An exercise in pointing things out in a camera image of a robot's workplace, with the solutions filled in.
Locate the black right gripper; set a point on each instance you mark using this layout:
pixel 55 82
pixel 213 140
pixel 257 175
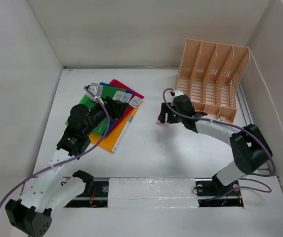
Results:
pixel 165 108

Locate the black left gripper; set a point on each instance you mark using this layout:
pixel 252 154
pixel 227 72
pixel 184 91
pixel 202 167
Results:
pixel 115 107

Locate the blue clip file folder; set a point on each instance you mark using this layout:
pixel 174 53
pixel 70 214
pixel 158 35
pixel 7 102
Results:
pixel 119 92

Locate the green clip file folder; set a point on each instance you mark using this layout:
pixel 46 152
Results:
pixel 87 103

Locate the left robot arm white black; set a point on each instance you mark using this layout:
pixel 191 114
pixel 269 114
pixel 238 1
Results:
pixel 32 212

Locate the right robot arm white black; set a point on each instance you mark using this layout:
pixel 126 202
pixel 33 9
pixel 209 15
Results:
pixel 249 148

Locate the magenta clip file folder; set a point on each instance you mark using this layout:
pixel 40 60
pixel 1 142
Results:
pixel 131 97

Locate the orange book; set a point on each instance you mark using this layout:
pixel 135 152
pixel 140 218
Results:
pixel 112 141

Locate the peach plastic file organizer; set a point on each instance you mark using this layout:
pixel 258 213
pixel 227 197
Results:
pixel 210 73

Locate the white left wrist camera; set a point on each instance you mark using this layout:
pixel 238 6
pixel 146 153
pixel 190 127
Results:
pixel 93 90

